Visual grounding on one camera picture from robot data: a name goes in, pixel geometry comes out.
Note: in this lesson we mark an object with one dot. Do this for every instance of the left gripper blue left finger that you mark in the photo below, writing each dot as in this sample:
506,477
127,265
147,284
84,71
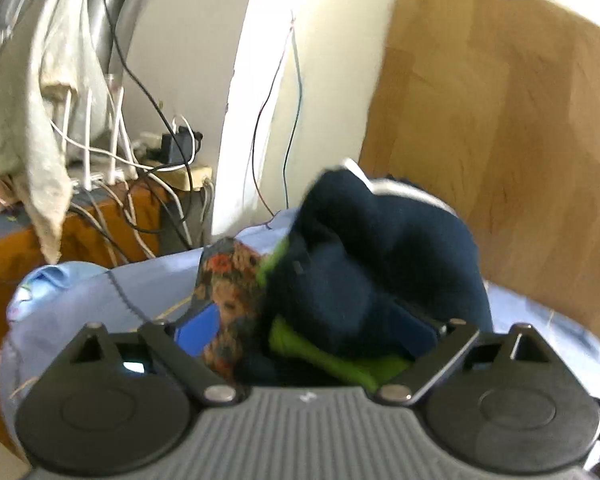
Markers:
197,328

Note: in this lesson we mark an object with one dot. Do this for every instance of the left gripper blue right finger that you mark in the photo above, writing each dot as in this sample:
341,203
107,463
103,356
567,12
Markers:
416,331

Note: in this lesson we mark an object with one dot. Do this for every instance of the green navy striped sweater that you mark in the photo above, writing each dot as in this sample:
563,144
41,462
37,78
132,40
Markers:
355,245

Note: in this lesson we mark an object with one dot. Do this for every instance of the floral patterned cloth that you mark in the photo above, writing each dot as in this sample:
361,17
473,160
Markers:
229,277

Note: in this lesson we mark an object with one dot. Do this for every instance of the black power adapter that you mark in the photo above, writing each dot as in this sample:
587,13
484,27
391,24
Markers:
180,147

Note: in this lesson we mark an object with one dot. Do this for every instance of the wooden headboard panel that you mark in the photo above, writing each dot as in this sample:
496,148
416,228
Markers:
494,106

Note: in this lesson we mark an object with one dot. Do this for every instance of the beige hanging towel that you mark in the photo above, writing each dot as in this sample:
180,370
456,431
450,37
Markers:
49,62

